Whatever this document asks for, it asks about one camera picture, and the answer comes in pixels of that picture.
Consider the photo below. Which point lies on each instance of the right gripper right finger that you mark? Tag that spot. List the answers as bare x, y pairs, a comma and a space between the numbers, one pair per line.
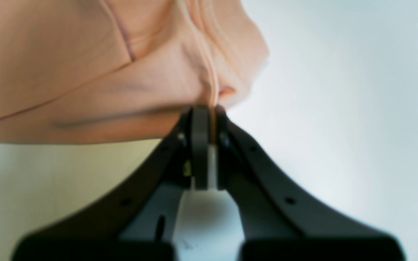
280, 220

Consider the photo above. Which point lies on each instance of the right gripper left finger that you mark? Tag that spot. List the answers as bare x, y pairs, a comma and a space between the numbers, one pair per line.
137, 219

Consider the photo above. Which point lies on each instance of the peach pink T-shirt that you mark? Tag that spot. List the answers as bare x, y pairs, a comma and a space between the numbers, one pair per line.
100, 71

